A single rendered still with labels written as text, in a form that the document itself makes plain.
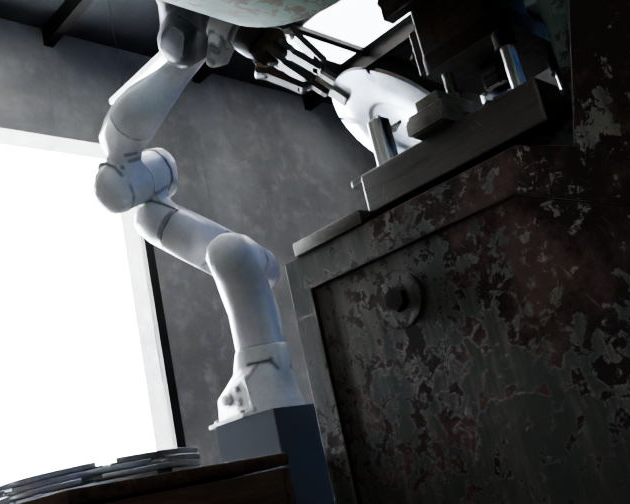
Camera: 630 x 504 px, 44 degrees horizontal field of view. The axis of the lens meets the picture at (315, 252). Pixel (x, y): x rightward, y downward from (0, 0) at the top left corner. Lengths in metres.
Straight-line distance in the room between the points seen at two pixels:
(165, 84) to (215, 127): 5.88
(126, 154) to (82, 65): 5.32
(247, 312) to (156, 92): 0.50
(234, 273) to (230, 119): 6.21
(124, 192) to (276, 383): 0.53
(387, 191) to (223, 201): 6.17
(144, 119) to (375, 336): 0.83
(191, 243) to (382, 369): 0.78
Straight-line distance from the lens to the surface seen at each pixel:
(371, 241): 1.06
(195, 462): 1.18
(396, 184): 1.10
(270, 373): 1.62
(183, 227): 1.75
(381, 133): 1.17
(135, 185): 1.76
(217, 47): 1.51
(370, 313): 1.07
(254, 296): 1.64
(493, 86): 1.28
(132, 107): 1.70
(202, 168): 7.26
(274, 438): 1.54
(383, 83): 1.36
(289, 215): 7.74
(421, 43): 1.31
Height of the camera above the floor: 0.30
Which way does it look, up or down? 16 degrees up
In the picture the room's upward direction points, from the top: 13 degrees counter-clockwise
